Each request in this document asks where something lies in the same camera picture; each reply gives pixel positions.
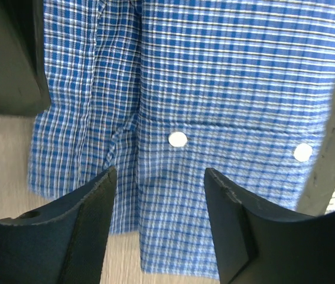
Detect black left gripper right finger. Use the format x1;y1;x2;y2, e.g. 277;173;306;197
204;168;335;283

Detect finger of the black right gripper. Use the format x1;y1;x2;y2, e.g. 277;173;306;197
0;1;51;116

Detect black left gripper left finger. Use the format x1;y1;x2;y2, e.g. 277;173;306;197
0;166;117;283

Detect blue plaid long sleeve shirt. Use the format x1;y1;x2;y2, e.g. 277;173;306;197
28;1;335;279

